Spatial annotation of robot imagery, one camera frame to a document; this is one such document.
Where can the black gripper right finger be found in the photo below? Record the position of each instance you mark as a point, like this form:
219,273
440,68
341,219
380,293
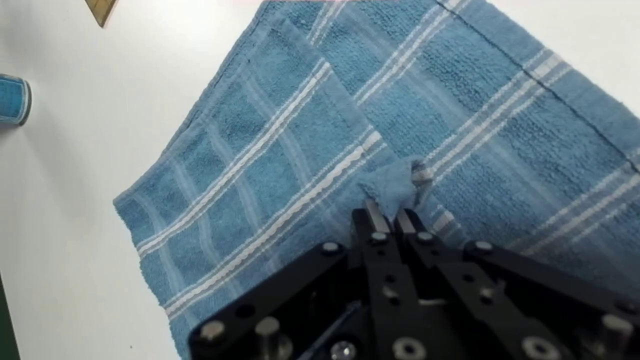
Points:
507,297

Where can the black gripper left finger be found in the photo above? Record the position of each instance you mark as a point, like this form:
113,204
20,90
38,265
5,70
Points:
380,286

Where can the blue striped towel cloth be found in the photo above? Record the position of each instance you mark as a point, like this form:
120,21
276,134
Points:
281,132

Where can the green chair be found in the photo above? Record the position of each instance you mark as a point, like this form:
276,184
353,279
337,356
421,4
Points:
5,327

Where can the blue cylindrical object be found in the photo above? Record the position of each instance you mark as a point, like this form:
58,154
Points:
13,101

